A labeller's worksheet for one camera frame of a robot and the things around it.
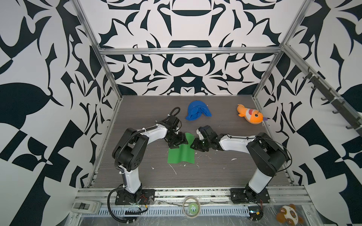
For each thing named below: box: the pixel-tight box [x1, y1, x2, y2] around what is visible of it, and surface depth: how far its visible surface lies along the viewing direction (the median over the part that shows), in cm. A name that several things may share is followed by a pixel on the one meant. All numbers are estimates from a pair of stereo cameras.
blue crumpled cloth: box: [185, 100, 213, 122], surface depth 107 cm
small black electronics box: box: [247, 205, 264, 221], surface depth 73 cm
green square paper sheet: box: [167, 132, 195, 164], surface depth 90 cm
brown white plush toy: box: [276, 203, 304, 226], surface depth 69 cm
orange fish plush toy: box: [236, 104, 268, 125], surface depth 101 cm
